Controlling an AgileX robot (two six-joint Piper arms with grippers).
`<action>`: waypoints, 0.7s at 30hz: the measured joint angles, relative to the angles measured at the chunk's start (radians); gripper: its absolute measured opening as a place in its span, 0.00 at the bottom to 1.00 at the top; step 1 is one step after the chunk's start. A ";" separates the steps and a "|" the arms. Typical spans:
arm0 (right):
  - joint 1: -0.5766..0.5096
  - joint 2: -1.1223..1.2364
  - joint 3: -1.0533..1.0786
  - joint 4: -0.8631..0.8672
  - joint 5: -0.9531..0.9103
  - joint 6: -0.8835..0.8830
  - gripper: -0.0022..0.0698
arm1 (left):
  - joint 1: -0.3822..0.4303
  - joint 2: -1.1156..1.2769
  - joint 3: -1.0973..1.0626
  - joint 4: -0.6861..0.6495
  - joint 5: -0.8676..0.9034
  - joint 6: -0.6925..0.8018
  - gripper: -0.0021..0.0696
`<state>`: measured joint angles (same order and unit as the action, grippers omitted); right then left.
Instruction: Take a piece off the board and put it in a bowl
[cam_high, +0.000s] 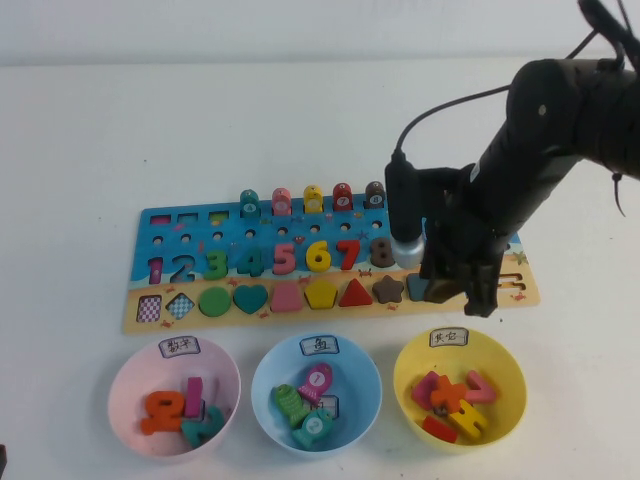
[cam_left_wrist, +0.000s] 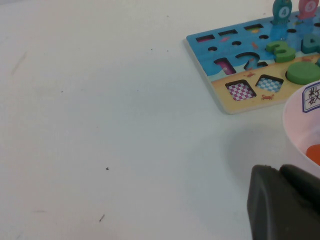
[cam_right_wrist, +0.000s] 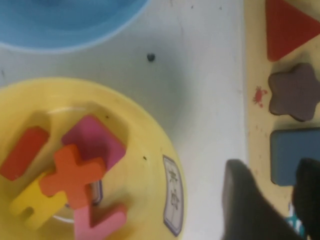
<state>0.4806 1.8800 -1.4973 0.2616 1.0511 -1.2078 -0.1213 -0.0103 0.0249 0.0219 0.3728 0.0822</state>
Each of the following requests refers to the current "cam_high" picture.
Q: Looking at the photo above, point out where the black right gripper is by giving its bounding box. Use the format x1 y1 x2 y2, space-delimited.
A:
418 167 521 318

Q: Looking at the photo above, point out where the dark grey square piece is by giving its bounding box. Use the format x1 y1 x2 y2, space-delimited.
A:
406 272 461 304

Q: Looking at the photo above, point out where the brown star piece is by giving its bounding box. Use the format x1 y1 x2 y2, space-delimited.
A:
372 274 405 305

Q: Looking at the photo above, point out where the brown number eight piece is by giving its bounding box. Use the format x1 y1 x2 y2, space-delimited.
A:
369 238 396 269

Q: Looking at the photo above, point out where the yellow plastic bowl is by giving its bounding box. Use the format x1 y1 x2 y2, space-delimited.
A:
392 327 528 456

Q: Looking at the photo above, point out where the red triangle piece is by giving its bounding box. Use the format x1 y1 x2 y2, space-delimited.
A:
337 277 374 308

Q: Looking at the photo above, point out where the red number seven piece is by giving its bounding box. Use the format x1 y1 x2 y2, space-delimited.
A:
335 239 362 271

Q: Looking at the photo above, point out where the orange plus sign piece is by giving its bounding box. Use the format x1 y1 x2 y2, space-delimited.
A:
430 377 467 412

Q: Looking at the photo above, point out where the pink greater-than sign piece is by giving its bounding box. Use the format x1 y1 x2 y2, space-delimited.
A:
462 370 499 405

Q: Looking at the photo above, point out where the pink flat shape piece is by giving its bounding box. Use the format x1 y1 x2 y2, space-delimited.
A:
411 370 441 412

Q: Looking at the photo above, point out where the yellow pentagon piece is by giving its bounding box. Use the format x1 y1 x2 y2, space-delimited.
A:
305 279 338 311

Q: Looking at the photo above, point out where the blue plastic bowl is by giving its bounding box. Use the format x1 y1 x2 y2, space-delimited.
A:
250 333 384 455

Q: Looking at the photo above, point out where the colourful wooden puzzle board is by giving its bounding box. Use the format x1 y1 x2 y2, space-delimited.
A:
121 192 542 337

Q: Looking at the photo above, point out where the yellow equals sign piece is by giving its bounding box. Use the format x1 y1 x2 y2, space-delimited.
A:
446 401 489 445

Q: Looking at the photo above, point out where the yellow number six piece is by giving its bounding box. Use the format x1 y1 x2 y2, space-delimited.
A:
305 240 331 273

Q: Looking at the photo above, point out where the red rectangle piece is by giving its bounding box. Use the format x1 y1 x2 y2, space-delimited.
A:
422 416 460 444

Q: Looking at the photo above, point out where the pink trapezoid piece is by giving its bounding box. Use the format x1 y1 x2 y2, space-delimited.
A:
270 283 304 313

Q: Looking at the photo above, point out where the pink number five piece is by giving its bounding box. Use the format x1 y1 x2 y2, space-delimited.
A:
272 244 298 277

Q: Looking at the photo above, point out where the pink fish piece one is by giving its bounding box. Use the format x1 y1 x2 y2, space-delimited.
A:
297 363 334 404

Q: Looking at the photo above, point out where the teal number four piece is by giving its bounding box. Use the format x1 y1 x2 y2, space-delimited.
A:
236 246 265 278

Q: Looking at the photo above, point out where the teal fish piece two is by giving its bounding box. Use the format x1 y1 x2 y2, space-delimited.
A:
291 407 333 450

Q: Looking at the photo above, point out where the teal heart piece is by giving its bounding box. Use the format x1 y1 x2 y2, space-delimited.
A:
233 284 269 316

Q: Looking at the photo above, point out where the green striped fish piece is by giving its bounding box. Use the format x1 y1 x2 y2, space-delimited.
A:
272 383 307 430

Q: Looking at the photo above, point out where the green number three piece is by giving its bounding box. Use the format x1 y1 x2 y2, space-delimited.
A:
202 249 229 281

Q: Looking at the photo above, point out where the green circle piece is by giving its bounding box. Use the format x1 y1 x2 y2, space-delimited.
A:
198 287 232 318

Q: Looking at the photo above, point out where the teal number two piece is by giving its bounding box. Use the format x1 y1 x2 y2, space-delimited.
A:
180 405 225 448

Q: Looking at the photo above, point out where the pink number one piece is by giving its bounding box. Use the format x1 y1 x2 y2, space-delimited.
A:
184 376 204 419

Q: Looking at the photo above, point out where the pink plastic bowl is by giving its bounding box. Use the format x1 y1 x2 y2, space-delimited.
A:
107 336 242 459

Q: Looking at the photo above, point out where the white handwritten paper label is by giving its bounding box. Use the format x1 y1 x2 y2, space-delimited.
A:
429 328 469 348
300 334 342 357
158 336 201 360

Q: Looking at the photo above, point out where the brown fish peg eight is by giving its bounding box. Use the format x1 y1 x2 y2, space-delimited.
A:
364 180 387 210

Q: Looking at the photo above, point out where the red fish peg seven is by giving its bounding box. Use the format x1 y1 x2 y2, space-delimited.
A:
332 182 354 212

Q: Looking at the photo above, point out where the yellow fish peg six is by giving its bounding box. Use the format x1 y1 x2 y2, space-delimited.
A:
302 184 325 215

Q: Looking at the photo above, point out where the pink fish peg five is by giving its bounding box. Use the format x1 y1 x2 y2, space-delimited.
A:
271 187 293 217

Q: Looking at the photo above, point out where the teal fish peg four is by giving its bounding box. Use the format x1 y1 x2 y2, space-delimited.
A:
239 188 262 219

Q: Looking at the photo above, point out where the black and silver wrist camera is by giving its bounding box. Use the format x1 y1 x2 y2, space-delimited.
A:
383 152 427 270

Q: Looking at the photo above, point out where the black camera cable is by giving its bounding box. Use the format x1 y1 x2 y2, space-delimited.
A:
393 27 601 157

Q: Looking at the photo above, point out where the black cable tie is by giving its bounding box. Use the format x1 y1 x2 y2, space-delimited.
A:
611 172 628 218

